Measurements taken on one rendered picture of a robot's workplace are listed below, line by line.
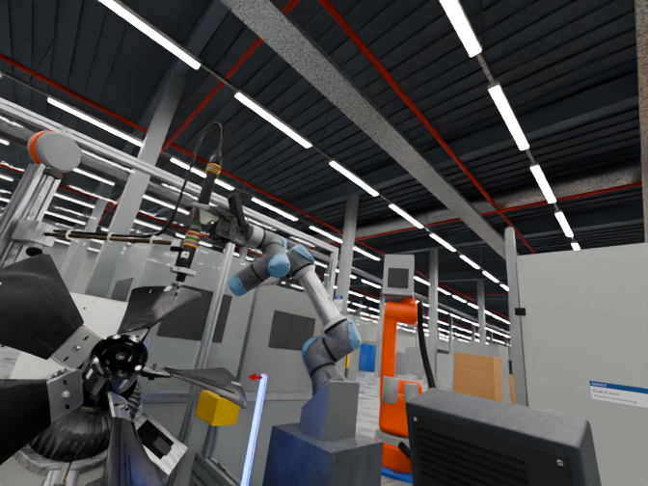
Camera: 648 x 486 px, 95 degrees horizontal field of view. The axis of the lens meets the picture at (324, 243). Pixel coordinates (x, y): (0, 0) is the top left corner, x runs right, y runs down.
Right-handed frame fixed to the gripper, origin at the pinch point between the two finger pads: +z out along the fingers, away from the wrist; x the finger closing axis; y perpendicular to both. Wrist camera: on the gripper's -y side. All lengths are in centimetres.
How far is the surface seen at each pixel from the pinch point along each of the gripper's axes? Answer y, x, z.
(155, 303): 29.7, 13.8, -2.1
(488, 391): 81, 181, -770
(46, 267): 26.1, 10.4, 25.6
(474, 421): 43, -70, -32
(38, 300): 34.2, 7.4, 24.5
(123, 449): 60, -15, 2
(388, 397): 85, 152, -334
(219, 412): 63, 21, -36
